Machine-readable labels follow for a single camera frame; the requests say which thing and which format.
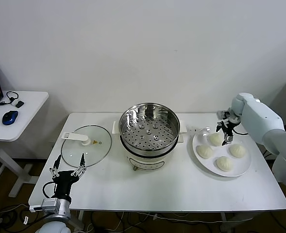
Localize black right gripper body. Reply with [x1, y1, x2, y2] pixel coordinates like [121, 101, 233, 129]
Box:
[221, 118, 236, 136]

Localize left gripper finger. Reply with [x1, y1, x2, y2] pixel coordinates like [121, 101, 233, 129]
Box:
[49, 154, 62, 180]
[70, 152, 87, 178]

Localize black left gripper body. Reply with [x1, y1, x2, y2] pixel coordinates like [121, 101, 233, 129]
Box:
[51, 170, 82, 199]

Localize white steamed baozi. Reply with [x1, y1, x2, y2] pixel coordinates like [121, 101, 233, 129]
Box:
[197, 145, 214, 160]
[207, 133, 225, 147]
[215, 156, 234, 172]
[229, 143, 247, 158]

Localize perforated stainless steel steamer basket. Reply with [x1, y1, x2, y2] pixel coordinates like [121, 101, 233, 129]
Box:
[112, 103, 187, 156]

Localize round white plate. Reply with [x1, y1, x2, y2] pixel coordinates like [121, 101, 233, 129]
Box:
[191, 127, 252, 177]

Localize white table leg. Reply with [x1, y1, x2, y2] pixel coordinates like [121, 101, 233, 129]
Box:
[219, 212, 228, 233]
[77, 210, 85, 231]

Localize white side table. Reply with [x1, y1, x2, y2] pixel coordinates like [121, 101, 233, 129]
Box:
[0, 91, 50, 199]

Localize blue black computer mouse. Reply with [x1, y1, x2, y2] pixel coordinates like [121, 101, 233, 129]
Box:
[1, 110, 19, 126]

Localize white electric cooker pot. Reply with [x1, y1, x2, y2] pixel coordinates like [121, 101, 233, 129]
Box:
[119, 134, 185, 172]

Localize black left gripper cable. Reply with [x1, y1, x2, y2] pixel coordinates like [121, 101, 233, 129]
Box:
[42, 181, 58, 199]

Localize glass lid with white handle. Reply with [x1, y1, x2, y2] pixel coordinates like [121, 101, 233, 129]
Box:
[61, 125, 112, 168]

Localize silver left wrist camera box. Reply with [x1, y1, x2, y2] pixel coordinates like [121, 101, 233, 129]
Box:
[29, 198, 61, 214]

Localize black tangled cable bundle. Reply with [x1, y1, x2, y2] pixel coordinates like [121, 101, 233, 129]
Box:
[0, 181, 44, 233]

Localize black looped thin cable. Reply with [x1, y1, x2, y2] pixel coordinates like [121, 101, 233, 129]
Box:
[0, 91, 19, 106]

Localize tangled black white cables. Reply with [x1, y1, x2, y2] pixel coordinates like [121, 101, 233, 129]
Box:
[84, 211, 219, 233]

